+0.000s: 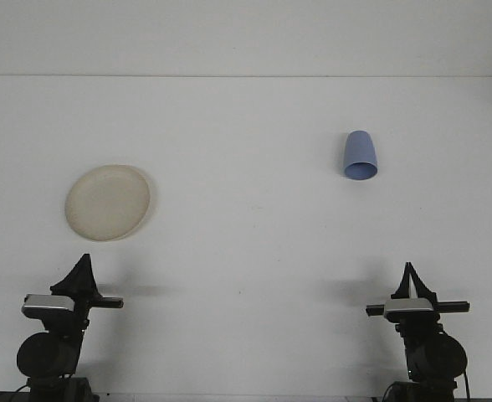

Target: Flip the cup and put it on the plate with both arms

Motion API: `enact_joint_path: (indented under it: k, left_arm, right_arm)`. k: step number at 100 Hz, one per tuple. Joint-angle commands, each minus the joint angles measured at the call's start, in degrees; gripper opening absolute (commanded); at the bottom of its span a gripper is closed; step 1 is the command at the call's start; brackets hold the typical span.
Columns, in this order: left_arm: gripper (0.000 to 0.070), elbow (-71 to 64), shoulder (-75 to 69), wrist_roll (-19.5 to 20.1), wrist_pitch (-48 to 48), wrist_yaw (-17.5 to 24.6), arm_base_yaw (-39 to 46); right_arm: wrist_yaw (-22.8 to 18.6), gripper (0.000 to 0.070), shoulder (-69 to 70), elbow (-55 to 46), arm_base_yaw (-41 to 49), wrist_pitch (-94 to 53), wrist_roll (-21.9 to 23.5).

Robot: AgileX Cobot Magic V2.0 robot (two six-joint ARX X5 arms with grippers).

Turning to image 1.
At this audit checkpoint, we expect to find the pale blue cup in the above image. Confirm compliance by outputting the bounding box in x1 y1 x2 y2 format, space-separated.
341 130 379 181

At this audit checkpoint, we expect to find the pale round plate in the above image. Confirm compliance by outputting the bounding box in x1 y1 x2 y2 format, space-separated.
64 164 153 243

